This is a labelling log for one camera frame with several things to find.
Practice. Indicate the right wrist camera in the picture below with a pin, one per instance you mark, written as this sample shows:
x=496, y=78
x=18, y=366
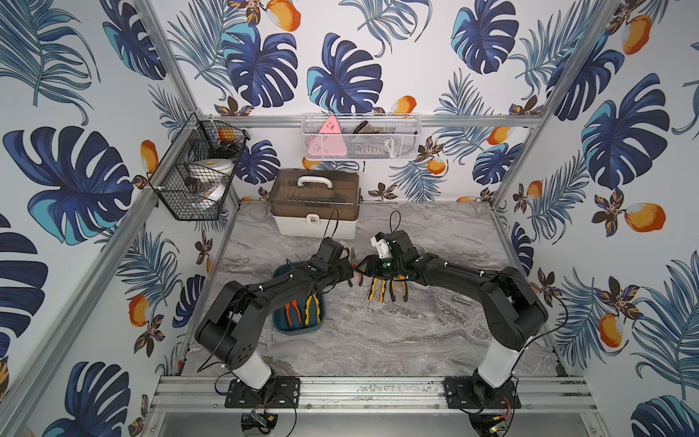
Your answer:
x=382, y=247

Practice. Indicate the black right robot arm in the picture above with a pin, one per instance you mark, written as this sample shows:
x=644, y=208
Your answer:
x=513, y=312

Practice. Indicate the yellow black pliers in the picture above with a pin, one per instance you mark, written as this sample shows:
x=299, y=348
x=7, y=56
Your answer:
x=312, y=311

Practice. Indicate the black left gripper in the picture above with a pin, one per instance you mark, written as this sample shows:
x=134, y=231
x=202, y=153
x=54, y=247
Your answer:
x=346, y=268

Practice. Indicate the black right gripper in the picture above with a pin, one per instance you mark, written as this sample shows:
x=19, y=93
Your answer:
x=369, y=267

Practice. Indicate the yellow combination pliers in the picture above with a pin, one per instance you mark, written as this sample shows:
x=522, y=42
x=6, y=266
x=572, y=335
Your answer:
x=377, y=290

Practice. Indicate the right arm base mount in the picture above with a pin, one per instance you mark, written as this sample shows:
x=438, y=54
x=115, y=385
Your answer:
x=473, y=394

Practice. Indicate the black wire wall basket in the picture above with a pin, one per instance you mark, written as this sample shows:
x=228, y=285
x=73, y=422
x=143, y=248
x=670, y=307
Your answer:
x=199, y=139

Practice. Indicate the orange long-nose pliers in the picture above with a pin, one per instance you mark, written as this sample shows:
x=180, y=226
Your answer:
x=398, y=288

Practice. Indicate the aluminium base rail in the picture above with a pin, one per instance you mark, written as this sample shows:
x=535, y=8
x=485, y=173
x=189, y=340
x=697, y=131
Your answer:
x=381, y=395

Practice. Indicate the pink triangle item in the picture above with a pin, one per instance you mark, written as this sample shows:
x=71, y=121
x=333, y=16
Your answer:
x=328, y=143

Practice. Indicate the brown and white toolbox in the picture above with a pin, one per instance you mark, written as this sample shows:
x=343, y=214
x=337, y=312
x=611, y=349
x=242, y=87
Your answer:
x=316, y=203

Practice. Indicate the teal plastic storage tray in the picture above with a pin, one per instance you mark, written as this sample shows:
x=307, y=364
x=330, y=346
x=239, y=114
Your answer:
x=280, y=324

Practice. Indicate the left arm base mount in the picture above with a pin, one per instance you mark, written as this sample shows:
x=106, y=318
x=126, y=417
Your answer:
x=280, y=392

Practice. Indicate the white wire wall basket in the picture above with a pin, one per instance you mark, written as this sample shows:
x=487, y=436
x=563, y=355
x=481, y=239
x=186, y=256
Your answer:
x=370, y=137

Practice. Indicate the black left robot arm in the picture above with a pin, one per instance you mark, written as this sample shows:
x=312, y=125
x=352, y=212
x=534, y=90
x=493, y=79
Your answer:
x=231, y=328

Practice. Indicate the white item in black basket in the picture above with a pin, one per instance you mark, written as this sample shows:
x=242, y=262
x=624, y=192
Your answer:
x=207, y=180

